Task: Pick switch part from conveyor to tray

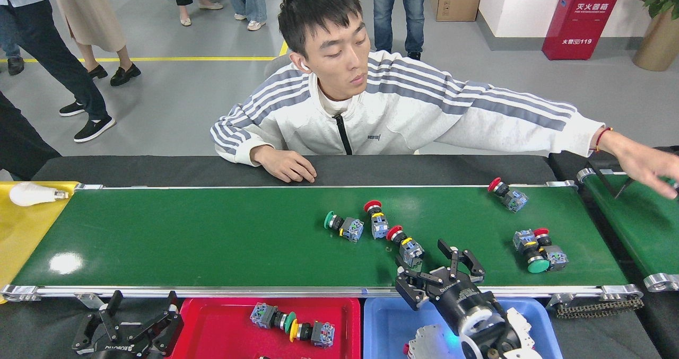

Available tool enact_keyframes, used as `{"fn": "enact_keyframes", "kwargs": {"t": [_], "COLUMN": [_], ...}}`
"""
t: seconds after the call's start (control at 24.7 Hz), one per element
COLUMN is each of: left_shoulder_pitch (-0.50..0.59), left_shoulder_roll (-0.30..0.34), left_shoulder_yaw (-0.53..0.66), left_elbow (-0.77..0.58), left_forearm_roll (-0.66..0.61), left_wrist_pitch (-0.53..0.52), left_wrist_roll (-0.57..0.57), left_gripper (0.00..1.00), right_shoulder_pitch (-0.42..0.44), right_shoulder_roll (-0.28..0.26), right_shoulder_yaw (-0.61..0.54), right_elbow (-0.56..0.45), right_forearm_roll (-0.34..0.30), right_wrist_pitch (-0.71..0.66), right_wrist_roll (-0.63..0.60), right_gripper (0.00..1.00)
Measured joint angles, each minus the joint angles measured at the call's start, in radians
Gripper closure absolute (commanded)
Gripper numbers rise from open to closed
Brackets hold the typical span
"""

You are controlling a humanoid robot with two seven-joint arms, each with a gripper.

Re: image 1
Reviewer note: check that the yellow plastic tray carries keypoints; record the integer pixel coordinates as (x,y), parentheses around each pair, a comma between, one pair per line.
(21,231)

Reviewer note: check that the brass plant pot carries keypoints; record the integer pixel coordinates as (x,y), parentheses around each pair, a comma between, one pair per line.
(658,43)

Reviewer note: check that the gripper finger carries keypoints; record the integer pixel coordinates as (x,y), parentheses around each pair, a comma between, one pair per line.
(416,290)
(467,269)
(103,327)
(164,330)

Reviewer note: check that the white light bulb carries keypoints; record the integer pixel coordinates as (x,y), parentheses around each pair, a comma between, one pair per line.
(32,194)

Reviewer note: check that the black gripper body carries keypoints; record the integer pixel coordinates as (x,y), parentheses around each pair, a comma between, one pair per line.
(122,351)
(461,300)

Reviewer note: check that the red fire extinguisher box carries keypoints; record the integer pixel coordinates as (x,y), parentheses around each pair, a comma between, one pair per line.
(581,22)

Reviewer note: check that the red push button switch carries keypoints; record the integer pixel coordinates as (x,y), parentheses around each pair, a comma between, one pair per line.
(379,226)
(556,257)
(514,200)
(411,252)

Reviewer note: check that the long green conveyor belt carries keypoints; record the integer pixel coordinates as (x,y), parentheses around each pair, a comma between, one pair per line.
(185,237)

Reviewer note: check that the yellow push button switch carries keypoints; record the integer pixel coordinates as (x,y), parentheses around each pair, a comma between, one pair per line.
(322,334)

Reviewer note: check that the person's right hand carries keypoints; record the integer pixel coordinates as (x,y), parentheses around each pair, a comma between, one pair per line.
(289,165)

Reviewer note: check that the person's left hand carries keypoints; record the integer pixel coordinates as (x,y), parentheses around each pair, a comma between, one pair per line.
(647,163)

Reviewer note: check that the red plastic tray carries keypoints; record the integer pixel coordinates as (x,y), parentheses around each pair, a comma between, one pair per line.
(223,332)

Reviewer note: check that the short green conveyor belt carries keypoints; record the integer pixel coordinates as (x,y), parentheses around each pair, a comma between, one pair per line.
(636,231)

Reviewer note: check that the blue plastic tray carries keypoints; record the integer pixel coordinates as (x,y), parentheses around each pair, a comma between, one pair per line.
(387,327)

